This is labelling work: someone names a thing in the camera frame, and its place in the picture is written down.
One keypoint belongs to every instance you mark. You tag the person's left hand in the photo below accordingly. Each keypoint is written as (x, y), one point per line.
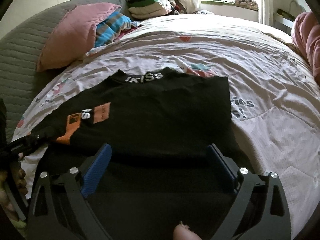
(21, 178)

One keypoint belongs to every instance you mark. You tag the blue striped cloth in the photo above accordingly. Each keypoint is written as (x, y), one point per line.
(112, 27)

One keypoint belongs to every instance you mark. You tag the pink quilted pillow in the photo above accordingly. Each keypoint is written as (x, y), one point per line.
(70, 35)

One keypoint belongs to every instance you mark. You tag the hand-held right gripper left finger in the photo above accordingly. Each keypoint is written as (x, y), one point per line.
(99, 170)

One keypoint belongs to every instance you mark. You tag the black t-shirt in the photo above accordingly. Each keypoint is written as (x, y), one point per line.
(162, 110)

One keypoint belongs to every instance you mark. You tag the white furniture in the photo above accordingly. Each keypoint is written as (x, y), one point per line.
(283, 20)

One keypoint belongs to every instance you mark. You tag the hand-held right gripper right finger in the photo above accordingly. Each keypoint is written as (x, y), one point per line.
(225, 166)

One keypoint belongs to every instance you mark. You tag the cluttered windowsill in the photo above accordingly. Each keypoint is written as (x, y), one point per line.
(232, 3)

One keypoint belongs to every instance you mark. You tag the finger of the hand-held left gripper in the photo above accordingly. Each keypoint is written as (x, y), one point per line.
(30, 140)

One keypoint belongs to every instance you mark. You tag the dark green folded clothes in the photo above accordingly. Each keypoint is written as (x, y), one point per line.
(142, 0)

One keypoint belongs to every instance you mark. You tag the beige folded clothes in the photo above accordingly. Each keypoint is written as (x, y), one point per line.
(147, 12)

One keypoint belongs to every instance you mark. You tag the grey quilted blanket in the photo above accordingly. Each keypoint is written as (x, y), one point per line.
(20, 55)

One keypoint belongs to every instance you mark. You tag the pink cloth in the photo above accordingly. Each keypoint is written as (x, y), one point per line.
(307, 40)

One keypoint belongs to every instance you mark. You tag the printed pink bed sheet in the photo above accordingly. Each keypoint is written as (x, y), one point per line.
(250, 67)

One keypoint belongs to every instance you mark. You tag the heap of mixed clothes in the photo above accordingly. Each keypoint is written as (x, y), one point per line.
(175, 3)

